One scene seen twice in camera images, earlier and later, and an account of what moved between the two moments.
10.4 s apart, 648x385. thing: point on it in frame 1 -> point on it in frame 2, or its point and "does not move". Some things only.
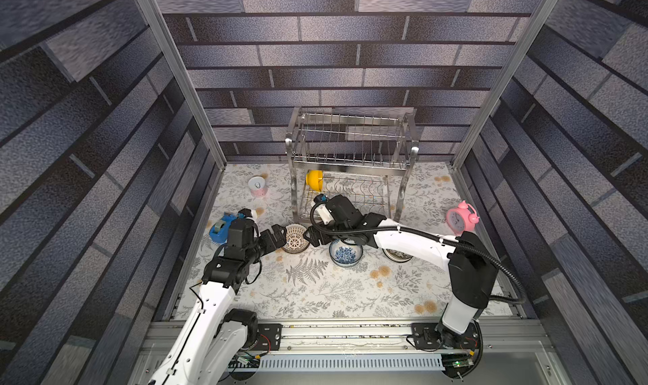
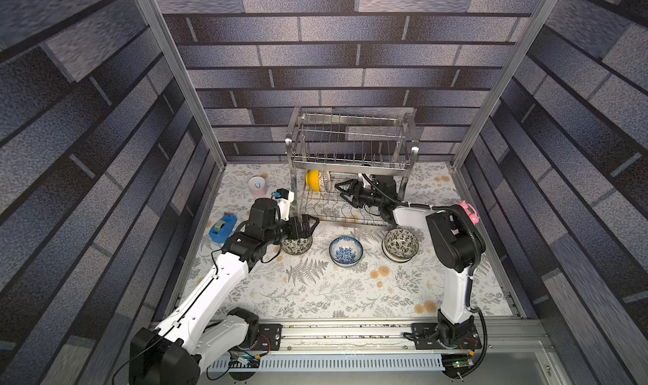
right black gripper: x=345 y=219 -> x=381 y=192
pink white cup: x=256 y=185 does not move
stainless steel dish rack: x=361 y=154 does not move
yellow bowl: x=314 y=180 does not move
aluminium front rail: x=375 y=338 does not move
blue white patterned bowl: x=343 y=254 does not move
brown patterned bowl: x=296 y=242 -> x=325 y=181
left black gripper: x=272 y=244 -> x=306 y=230
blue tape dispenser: x=219 y=231 does not move
